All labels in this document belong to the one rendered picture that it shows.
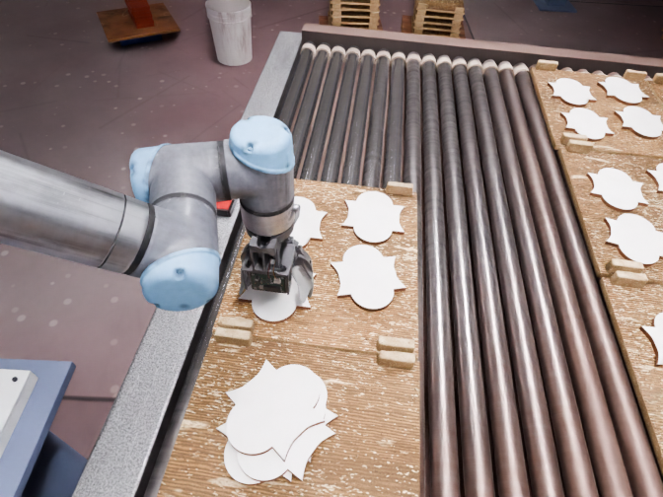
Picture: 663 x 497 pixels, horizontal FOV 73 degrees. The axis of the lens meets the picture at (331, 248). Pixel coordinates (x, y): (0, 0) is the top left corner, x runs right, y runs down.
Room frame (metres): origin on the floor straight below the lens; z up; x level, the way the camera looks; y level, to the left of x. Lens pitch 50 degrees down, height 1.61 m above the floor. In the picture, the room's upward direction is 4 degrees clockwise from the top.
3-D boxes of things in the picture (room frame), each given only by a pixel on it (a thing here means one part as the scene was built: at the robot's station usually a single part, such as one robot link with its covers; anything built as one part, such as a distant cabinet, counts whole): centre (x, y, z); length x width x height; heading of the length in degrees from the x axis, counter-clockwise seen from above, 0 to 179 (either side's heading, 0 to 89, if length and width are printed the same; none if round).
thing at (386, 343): (0.36, -0.12, 0.95); 0.06 x 0.02 x 0.03; 86
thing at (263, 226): (0.45, 0.09, 1.16); 0.08 x 0.08 x 0.05
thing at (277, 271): (0.44, 0.09, 1.08); 0.09 x 0.08 x 0.12; 176
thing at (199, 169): (0.40, 0.19, 1.24); 0.11 x 0.11 x 0.08; 14
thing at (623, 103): (1.17, -0.75, 0.94); 0.41 x 0.35 x 0.04; 175
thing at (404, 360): (0.34, -0.12, 0.95); 0.06 x 0.02 x 0.03; 86
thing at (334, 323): (0.57, 0.00, 0.93); 0.41 x 0.35 x 0.02; 176
